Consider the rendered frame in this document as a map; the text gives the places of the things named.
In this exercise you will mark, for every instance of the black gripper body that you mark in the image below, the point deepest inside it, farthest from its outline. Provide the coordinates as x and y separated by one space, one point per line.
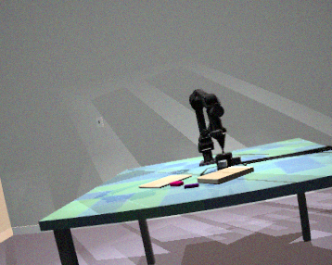
217 127

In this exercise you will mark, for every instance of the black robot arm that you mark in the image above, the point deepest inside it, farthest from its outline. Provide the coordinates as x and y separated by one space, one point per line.
199 100

